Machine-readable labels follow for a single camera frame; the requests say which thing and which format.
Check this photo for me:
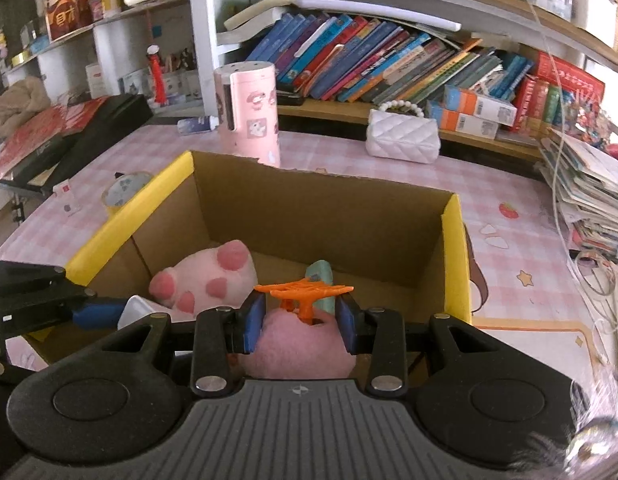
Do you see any red figure decoration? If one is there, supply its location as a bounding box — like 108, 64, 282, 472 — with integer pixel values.
42, 0, 97, 41

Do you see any red printed sheet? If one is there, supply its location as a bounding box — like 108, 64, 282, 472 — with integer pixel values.
0, 97, 110, 181

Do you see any white thick book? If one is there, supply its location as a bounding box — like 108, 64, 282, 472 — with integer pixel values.
216, 7, 290, 46

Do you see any pink cylinder canister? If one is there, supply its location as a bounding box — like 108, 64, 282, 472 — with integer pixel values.
213, 60, 281, 167

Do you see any black flat case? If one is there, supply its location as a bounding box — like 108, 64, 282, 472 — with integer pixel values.
0, 94, 155, 196

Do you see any mint green tube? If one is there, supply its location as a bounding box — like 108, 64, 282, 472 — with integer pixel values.
304, 260, 335, 313

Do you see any white quilted handbag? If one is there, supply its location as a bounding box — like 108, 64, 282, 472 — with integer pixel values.
366, 100, 441, 163

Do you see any stack of papers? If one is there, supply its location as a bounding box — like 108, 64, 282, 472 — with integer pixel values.
539, 127, 618, 261

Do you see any pink paw plush toy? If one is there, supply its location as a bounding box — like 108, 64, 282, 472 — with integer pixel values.
149, 240, 258, 318

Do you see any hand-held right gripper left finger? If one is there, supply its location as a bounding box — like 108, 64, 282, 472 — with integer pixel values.
94, 292, 267, 396

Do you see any thick red book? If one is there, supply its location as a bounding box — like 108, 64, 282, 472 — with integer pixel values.
534, 51, 606, 97

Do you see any cream thick book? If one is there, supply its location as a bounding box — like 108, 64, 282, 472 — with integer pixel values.
224, 0, 300, 31

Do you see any set of red green books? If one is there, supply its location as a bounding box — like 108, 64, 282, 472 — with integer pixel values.
511, 77, 574, 133

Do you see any pink checked tablecloth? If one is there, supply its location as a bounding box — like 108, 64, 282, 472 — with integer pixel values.
0, 125, 618, 411

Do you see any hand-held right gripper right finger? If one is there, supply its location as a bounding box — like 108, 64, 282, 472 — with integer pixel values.
336, 292, 494, 396

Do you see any red tassel pen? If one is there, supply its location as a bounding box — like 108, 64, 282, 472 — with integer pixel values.
146, 45, 167, 106

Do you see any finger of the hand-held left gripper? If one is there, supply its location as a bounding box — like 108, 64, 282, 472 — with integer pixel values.
0, 259, 129, 343

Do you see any white bookshelf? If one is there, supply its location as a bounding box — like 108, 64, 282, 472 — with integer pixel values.
189, 0, 618, 161

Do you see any row of slanted books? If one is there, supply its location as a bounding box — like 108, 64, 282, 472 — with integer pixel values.
244, 12, 534, 103

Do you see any small white card stand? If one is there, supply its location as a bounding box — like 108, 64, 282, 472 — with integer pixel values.
53, 180, 82, 216

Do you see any pink plush with orange propeller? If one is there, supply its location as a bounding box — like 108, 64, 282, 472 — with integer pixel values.
239, 282, 360, 381

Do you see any thin white cable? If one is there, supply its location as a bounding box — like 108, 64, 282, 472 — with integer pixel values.
506, 0, 618, 336

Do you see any orange and white carton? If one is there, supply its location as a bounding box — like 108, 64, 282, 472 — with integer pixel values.
428, 102, 500, 141
443, 85, 518, 127

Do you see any beige cloth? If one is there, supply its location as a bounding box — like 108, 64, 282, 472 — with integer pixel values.
0, 77, 52, 133

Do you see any yellow tape roll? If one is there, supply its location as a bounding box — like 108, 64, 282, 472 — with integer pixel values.
102, 172, 155, 218

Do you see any white pen holder with brushes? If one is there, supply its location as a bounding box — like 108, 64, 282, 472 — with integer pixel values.
161, 49, 202, 101

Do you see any cardboard box with yellow edges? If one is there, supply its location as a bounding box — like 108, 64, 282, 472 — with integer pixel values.
24, 150, 474, 376

